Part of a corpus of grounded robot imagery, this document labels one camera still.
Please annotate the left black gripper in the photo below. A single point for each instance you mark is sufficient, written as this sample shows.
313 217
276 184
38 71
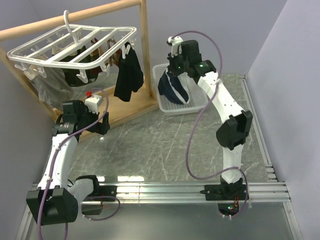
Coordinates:
100 128

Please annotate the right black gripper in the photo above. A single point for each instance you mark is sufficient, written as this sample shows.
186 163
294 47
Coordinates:
172 60

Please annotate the navy blue white-trimmed underwear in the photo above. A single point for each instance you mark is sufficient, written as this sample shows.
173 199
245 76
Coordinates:
171 87

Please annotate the white plastic clip hanger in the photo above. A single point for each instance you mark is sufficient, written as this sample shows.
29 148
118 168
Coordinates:
66 46

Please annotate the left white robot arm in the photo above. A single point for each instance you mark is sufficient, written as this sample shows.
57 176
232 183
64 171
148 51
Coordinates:
53 201

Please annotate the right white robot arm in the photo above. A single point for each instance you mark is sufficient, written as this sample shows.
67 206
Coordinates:
236 122

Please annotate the grey hanging underwear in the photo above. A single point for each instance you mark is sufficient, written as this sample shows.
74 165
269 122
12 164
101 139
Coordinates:
52 89

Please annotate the black hanging underwear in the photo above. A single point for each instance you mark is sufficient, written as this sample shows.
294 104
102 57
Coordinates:
130 76

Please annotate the wooden clothes rack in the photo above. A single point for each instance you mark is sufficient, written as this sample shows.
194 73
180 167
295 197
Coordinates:
142 101

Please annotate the white plastic basket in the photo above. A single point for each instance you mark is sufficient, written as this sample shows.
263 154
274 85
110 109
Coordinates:
198 98

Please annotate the striped hanging sock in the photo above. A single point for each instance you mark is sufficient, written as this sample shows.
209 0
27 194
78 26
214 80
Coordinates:
95 54

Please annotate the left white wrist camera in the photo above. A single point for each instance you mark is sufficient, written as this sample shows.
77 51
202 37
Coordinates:
93 102

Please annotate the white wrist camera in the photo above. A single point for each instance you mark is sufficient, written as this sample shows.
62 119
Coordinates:
175 43
93 102

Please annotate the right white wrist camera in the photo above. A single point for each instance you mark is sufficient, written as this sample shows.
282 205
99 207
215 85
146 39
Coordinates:
175 43

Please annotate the right aluminium side rail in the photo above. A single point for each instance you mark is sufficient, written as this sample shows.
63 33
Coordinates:
258 132

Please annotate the aluminium mounting rail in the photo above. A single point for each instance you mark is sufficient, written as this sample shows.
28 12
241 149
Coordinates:
182 192

